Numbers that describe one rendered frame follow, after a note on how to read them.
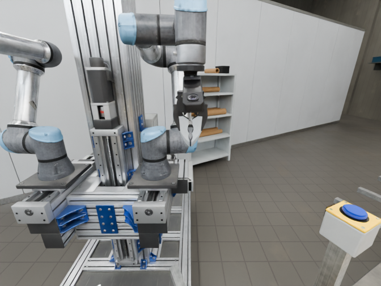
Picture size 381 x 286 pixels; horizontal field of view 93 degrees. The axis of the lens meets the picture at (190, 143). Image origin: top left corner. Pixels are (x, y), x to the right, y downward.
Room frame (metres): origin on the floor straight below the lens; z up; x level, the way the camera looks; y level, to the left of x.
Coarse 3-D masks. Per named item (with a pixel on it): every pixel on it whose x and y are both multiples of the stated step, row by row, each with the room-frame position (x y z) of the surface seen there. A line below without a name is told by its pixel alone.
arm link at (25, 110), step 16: (16, 64) 0.90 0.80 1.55; (32, 64) 0.93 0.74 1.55; (16, 80) 0.89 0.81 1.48; (32, 80) 0.91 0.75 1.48; (16, 96) 0.86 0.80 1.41; (32, 96) 0.89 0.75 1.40; (16, 112) 0.83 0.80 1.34; (32, 112) 0.87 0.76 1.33; (16, 128) 0.79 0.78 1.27; (0, 144) 0.77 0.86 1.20; (16, 144) 0.76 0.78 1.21
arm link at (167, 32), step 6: (162, 18) 0.56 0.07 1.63; (168, 18) 0.56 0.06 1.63; (174, 18) 0.56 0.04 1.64; (162, 24) 0.55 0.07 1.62; (168, 24) 0.55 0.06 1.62; (162, 30) 0.55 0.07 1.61; (168, 30) 0.55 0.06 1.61; (174, 30) 0.54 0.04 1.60; (162, 36) 0.56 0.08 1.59; (168, 36) 0.56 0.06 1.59; (174, 36) 0.56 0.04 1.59; (162, 42) 0.57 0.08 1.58; (168, 42) 0.57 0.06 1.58; (174, 42) 0.57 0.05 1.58
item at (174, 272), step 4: (176, 264) 0.46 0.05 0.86; (172, 268) 0.45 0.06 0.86; (176, 268) 0.45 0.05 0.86; (172, 272) 0.44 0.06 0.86; (176, 272) 0.44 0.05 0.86; (180, 272) 0.44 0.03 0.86; (172, 276) 0.42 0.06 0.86; (176, 276) 0.42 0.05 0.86; (180, 276) 0.42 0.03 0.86; (172, 280) 0.43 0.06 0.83; (176, 280) 0.41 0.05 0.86; (180, 280) 0.41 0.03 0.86; (176, 284) 0.40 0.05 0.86; (180, 284) 0.40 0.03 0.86; (184, 284) 0.40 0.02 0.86
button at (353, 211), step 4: (348, 204) 0.32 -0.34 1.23; (344, 208) 0.31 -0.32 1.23; (348, 208) 0.31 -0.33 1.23; (352, 208) 0.31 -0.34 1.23; (356, 208) 0.31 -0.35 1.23; (360, 208) 0.31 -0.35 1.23; (344, 212) 0.31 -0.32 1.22; (348, 212) 0.30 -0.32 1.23; (352, 212) 0.30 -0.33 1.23; (356, 212) 0.30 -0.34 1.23; (360, 212) 0.30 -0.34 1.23; (364, 212) 0.30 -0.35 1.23; (352, 216) 0.29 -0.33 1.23; (356, 216) 0.29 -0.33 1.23; (360, 216) 0.29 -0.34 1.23; (364, 216) 0.29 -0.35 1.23
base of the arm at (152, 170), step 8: (144, 160) 0.77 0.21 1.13; (152, 160) 0.75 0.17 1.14; (160, 160) 0.76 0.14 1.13; (144, 168) 0.77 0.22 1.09; (152, 168) 0.74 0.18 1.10; (160, 168) 0.75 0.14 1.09; (168, 168) 0.78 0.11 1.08; (144, 176) 0.74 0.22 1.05; (152, 176) 0.73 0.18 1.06; (160, 176) 0.74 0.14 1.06
